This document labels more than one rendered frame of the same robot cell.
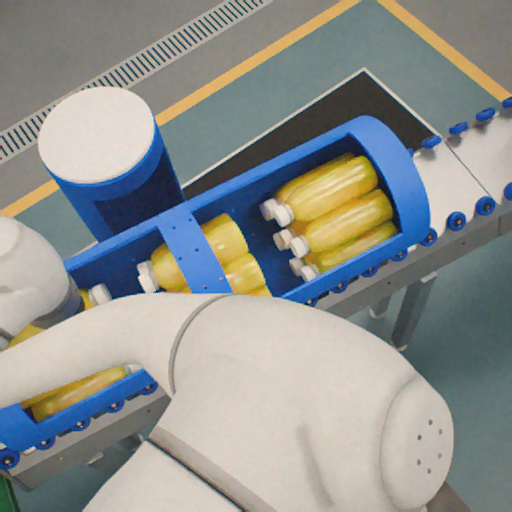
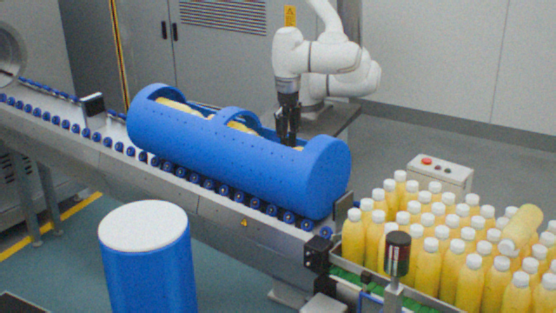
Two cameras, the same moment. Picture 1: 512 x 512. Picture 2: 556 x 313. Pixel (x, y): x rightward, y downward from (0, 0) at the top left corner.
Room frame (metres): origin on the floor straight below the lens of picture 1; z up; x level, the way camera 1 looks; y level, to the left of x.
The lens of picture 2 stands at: (1.53, 1.91, 2.14)
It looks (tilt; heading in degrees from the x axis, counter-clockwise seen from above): 28 degrees down; 236
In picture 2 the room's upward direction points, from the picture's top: 1 degrees counter-clockwise
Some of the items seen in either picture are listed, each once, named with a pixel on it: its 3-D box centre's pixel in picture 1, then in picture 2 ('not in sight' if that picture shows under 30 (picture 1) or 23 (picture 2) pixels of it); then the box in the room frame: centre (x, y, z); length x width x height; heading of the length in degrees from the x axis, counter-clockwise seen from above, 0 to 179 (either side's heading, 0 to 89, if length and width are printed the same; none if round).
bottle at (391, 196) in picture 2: not in sight; (387, 209); (0.26, 0.68, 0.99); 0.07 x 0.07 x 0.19
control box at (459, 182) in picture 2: not in sight; (439, 178); (0.04, 0.70, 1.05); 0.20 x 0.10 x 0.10; 107
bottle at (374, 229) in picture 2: not in sight; (376, 243); (0.41, 0.79, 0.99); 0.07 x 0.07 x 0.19
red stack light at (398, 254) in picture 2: not in sight; (397, 246); (0.61, 1.06, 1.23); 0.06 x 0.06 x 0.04
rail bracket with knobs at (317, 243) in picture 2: not in sight; (319, 255); (0.56, 0.69, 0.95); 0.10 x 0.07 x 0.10; 17
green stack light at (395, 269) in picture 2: not in sight; (396, 261); (0.61, 1.06, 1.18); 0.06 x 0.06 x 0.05
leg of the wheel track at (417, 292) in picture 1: (410, 312); not in sight; (0.63, -0.44, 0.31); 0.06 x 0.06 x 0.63; 17
